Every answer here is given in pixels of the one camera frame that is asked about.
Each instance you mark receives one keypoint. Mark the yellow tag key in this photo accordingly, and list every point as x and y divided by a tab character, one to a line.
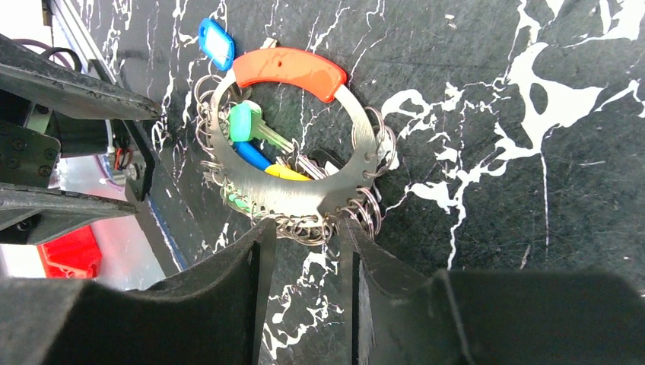
284	172

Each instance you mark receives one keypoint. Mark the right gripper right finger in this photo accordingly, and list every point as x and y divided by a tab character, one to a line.
396	315

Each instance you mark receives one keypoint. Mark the black tag key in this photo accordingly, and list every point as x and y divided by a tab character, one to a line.
320	163

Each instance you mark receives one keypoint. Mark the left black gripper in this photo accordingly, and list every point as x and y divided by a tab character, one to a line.
44	107

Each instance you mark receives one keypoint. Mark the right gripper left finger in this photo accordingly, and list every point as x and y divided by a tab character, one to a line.
211	313

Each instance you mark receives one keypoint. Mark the green tag key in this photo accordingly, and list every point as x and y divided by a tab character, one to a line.
246	123
238	203

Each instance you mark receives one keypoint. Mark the small blue tag key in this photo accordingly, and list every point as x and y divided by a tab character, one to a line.
251	155

